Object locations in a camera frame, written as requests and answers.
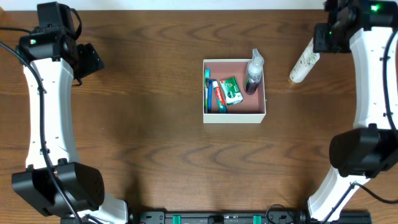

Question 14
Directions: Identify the white leaf-print lotion tube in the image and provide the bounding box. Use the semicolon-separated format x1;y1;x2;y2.
289;39;320;85

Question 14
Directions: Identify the clear foam pump soap bottle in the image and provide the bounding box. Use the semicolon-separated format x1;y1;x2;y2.
244;49;264;95

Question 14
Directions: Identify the green soap bar packet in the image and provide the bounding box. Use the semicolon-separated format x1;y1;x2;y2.
220;77;243;105

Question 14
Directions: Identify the green white toothbrush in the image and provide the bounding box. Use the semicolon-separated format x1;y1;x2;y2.
204;69;210;113

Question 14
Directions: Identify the blue disposable razor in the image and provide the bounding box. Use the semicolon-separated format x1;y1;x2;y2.
206;78;216;113

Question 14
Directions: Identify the red green toothpaste tube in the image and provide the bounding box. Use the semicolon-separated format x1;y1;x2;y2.
212;80;228;114

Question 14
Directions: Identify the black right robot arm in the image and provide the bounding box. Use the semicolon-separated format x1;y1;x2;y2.
307;0;397;223

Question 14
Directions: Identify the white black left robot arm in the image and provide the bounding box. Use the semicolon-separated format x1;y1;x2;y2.
12;2;129;223

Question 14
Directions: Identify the white box pink interior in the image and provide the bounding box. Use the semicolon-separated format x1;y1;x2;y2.
203;59;266;124

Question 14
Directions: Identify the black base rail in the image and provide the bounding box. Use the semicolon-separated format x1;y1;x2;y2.
60;210;373;224

